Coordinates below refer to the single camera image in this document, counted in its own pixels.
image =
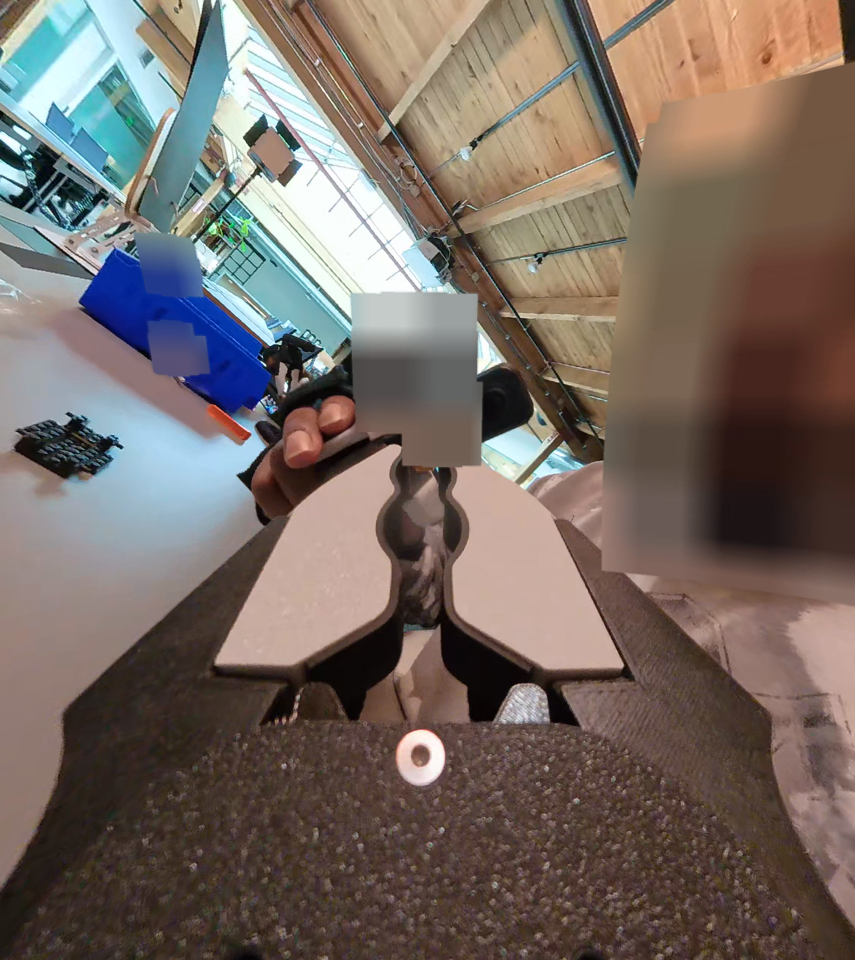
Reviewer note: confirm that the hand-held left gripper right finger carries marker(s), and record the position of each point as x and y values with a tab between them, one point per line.
533	593

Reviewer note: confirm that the blue plastic bin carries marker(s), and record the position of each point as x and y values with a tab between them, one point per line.
158	323

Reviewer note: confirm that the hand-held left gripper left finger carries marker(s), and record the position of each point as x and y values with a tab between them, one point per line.
315	593

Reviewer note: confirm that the black lego chassis piece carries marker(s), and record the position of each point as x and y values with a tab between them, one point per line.
68	446

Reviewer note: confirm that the person's right hand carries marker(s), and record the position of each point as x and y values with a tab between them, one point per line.
300	458

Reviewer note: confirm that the light mottled cloth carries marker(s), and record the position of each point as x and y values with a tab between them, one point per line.
833	720

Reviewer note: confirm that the orange flat piece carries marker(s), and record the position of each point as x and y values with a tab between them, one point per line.
228	423

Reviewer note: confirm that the person's right forearm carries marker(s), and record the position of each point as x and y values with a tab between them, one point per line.
425	578

